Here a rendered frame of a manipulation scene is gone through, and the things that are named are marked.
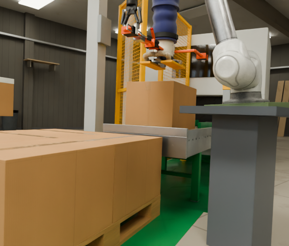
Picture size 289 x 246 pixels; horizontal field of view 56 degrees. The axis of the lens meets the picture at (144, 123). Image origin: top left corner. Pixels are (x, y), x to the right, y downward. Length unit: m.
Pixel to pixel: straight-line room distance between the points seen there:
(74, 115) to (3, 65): 3.10
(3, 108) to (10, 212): 2.30
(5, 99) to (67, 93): 7.83
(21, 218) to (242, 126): 1.03
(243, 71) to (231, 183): 0.57
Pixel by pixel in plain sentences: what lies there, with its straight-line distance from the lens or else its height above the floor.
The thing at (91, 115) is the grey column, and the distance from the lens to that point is 3.12.
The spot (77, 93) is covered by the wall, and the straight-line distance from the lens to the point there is 11.16.
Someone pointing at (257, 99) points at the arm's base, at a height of 0.79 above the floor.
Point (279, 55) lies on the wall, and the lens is 13.56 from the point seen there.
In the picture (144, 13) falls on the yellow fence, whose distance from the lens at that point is 3.07.
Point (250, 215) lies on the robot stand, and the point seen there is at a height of 0.23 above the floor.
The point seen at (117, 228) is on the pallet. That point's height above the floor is 0.11.
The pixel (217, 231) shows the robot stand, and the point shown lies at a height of 0.10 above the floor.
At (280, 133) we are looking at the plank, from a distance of 12.43.
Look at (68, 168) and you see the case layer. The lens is 1.10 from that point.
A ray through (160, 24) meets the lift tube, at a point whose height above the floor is 1.44.
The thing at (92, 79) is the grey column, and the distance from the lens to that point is 3.15.
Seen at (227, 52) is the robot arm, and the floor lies 0.98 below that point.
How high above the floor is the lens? 0.70
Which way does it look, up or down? 2 degrees down
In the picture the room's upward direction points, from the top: 2 degrees clockwise
